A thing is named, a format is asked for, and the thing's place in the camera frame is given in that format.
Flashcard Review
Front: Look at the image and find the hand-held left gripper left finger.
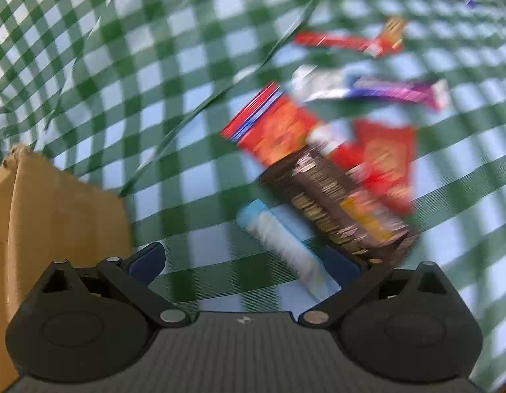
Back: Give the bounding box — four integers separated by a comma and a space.
29, 241, 193, 329

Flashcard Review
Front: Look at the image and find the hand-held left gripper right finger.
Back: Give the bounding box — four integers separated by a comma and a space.
297, 246, 461, 330

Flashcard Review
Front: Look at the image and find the light blue white sachet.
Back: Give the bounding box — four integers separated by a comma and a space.
235, 199, 339, 301

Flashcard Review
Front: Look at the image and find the dark brown snack packet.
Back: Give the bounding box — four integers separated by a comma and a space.
259, 141, 421, 265

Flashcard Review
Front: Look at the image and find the brown cardboard box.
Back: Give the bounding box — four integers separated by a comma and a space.
0, 143, 135, 393

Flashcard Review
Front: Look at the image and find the red square snack packet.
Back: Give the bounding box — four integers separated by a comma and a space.
330, 120, 417, 215

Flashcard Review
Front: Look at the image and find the red blue-edged snack packet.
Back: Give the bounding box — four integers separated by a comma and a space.
221, 82, 323, 168

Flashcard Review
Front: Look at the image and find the white purple snack packet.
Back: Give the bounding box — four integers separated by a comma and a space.
291, 65, 449, 110

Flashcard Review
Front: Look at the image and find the long red snack packet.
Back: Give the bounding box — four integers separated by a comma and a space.
293, 16, 407, 59

